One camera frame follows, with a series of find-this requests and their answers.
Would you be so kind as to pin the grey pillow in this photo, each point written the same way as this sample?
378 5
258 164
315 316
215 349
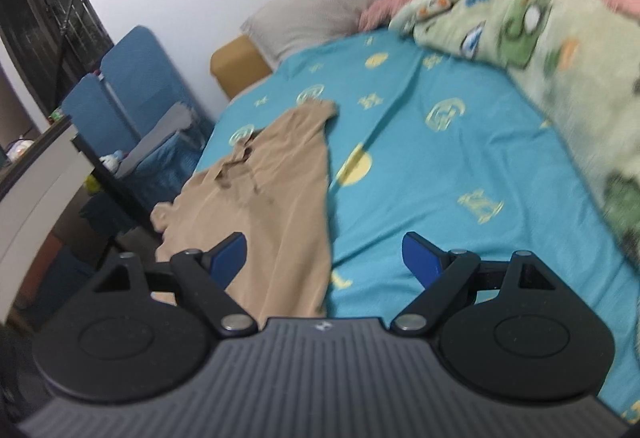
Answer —
320 13

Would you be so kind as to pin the blue folding chair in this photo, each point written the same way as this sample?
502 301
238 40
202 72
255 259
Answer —
130 93

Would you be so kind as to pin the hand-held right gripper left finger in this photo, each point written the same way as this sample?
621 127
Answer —
229 257

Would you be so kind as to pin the teal patterned bed sheet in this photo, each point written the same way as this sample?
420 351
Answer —
440 158

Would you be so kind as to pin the beige shirt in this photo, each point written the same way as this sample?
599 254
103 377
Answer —
280 198

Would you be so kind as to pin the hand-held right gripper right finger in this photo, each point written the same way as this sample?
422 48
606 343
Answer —
419 256

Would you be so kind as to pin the white desk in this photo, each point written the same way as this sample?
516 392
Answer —
35 188

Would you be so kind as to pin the green cartoon fleece blanket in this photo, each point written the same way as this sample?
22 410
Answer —
560 68

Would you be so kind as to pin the small white toy figure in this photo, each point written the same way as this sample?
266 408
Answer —
111 160

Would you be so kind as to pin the dark window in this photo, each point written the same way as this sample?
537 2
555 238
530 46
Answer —
45 8

